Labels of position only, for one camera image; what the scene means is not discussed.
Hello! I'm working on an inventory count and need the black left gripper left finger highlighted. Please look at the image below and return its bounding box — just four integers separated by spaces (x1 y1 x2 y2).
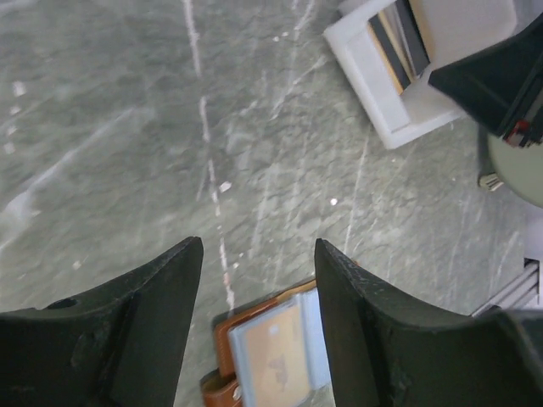
1 237 203 406

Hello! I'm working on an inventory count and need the brown leather card holder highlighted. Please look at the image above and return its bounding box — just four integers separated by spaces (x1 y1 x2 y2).
200 280 331 406

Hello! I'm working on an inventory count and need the aluminium extrusion rail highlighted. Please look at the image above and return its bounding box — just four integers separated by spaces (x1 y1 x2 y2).
471 259 542 317

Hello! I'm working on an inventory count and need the gold credit card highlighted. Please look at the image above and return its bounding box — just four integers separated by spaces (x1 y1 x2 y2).
238 300 311 406

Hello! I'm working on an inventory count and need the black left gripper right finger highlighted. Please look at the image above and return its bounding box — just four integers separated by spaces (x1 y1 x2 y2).
314 239 542 406

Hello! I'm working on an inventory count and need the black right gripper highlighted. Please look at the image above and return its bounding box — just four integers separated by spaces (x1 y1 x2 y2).
428 19 542 147

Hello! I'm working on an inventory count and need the gold striped card in bin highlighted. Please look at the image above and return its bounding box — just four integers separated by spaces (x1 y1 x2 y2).
368 1 430 95

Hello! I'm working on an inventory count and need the white plastic card bin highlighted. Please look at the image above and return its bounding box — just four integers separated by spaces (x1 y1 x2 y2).
324 1 518 149

